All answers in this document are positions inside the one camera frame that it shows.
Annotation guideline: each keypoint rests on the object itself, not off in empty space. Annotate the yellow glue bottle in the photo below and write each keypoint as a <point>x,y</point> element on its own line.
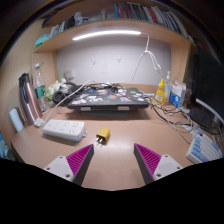
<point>160,95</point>

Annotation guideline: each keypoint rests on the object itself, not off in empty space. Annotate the wooden shelf unit with books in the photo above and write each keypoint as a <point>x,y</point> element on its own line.
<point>100,26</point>

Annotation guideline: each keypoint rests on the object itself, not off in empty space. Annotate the small beige packet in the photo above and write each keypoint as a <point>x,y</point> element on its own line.
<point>39,122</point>

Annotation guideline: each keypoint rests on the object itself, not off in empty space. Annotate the white wall socket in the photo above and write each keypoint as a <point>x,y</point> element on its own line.
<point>69,74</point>

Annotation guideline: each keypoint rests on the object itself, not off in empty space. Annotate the white and green plush toy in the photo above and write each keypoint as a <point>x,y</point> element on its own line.
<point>52,89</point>

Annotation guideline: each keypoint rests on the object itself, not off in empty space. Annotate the pink metal thermos jug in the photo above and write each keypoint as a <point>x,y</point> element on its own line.
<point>30,103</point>

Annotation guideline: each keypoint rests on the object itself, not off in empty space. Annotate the white wall hook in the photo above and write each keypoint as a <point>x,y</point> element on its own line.
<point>94,62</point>
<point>119,60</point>

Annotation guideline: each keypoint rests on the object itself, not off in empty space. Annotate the white and blue keyboard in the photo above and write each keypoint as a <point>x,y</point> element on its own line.
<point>204,148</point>

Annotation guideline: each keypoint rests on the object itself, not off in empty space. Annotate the blue and white box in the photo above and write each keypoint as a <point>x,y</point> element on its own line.
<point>177,95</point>

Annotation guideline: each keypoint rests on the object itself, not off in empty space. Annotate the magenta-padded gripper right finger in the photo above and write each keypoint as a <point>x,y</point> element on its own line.
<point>156,165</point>

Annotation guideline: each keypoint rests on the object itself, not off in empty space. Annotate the white LED light bar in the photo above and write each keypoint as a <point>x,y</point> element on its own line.
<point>106,34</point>

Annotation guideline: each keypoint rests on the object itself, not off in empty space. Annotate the small clear bottle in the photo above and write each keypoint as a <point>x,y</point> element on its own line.
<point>168,85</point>

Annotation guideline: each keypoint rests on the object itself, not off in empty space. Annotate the white cylinder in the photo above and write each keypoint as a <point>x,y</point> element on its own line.
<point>16,120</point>

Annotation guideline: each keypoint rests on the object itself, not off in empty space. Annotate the grey laptop stand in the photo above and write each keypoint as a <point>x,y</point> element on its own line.
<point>105,111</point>

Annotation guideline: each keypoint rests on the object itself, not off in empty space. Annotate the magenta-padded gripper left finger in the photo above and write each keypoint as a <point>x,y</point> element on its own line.
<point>68,166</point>

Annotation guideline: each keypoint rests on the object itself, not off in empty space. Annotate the yellow charger block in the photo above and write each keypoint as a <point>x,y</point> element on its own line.
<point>104,134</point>

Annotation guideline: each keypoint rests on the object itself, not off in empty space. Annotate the black sticker-covered laptop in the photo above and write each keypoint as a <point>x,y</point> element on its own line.
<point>106,101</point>

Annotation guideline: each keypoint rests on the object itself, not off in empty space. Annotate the white power strip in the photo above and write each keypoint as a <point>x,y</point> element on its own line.
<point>63,129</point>

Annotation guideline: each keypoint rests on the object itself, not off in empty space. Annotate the clear plastic water bottle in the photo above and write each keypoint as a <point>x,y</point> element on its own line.
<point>40,90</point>

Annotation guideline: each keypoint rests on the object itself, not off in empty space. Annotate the black monitor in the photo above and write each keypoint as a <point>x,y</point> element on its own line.
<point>208,90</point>

